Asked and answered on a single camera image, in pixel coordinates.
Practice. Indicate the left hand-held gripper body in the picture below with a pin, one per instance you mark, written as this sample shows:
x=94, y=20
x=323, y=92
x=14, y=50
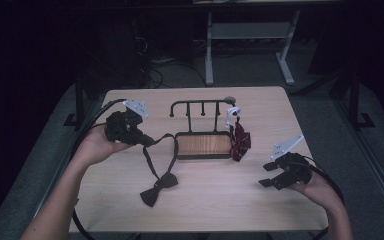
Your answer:
x=123, y=128

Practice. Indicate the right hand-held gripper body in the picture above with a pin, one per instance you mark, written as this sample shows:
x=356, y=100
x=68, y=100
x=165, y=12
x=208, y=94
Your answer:
x=291, y=166

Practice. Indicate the red striped bow tie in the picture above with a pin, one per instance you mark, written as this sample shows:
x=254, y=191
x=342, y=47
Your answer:
x=240, y=143

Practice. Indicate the dark maroon bow tie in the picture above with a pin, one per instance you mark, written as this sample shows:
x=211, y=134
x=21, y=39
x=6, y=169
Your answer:
x=161, y=186

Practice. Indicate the black rack with wooden base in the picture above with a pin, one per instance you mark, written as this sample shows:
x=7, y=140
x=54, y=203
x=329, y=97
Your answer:
x=202, y=145

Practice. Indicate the person's left hand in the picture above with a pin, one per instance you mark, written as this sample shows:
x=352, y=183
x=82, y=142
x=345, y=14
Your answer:
x=95, y=146

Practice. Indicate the person's right hand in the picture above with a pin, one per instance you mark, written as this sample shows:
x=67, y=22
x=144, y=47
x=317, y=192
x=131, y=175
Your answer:
x=316, y=191

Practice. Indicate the black metal stand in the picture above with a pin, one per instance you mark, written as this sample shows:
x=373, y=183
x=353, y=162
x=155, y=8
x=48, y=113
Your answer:
x=356, y=103
x=79, y=103

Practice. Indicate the white metal frame desk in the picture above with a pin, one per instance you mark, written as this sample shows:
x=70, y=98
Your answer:
x=250, y=31

